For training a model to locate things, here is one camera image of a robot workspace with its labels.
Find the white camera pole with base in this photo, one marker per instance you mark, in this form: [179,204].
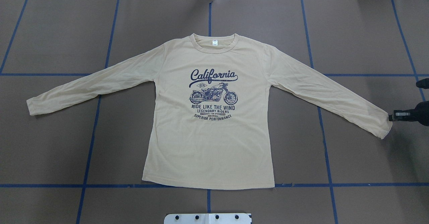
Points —
[209,218]

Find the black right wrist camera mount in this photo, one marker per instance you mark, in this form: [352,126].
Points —
[423,83]

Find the beige long-sleeve printed shirt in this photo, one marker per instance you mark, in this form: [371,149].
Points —
[210,127]

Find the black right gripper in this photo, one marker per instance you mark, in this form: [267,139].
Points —
[420,113]

